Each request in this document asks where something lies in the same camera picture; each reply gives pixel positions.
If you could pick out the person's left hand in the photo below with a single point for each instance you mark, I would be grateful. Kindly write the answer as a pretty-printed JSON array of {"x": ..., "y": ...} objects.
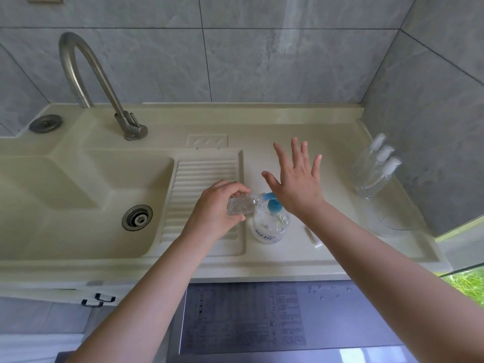
[{"x": 211, "y": 215}]

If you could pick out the person's right hand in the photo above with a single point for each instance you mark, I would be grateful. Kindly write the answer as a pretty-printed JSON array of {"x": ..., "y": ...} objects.
[{"x": 298, "y": 185}]

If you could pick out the small clear bottle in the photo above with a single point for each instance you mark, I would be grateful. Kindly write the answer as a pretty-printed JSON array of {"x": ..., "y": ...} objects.
[
  {"x": 365, "y": 162},
  {"x": 368, "y": 174},
  {"x": 244, "y": 204},
  {"x": 374, "y": 187}
]

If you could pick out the clear hand sanitizer pump bottle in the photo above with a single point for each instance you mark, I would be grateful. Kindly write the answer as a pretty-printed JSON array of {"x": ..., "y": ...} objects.
[{"x": 270, "y": 226}]

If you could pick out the person's right forearm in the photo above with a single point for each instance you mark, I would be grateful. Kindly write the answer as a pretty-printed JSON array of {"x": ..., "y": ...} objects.
[{"x": 393, "y": 287}]

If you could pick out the person's left forearm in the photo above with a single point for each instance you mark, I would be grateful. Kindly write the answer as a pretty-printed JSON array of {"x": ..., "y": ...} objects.
[{"x": 128, "y": 310}]

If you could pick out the steel sink drain strainer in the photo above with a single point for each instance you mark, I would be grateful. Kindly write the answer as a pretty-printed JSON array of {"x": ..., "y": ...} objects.
[{"x": 137, "y": 218}]

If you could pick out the grey washing machine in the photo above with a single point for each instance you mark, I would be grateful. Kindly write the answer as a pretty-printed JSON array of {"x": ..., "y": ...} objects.
[{"x": 340, "y": 317}]

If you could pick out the cream sink with washboard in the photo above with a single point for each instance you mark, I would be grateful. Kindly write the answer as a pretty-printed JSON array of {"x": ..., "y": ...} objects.
[{"x": 45, "y": 196}]

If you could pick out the curved steel faucet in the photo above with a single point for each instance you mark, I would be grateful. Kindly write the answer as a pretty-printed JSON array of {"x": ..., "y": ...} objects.
[{"x": 104, "y": 86}]

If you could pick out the glass window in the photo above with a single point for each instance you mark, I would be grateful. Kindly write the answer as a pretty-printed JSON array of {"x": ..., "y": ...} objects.
[{"x": 467, "y": 257}]

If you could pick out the round steel hole cover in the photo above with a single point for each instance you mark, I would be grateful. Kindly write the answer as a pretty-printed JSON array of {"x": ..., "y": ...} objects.
[{"x": 45, "y": 123}]

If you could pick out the white cabinet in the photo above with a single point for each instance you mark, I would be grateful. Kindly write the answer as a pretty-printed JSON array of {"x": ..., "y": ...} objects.
[{"x": 38, "y": 292}]

